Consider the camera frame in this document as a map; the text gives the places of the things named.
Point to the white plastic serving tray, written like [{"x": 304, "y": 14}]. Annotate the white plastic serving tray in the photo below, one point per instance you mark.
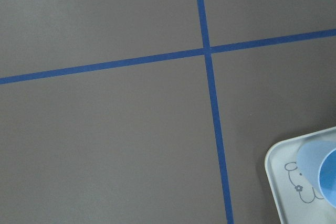
[{"x": 295, "y": 198}]

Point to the light blue cup near corner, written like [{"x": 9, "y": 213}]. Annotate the light blue cup near corner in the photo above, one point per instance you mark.
[{"x": 316, "y": 161}]

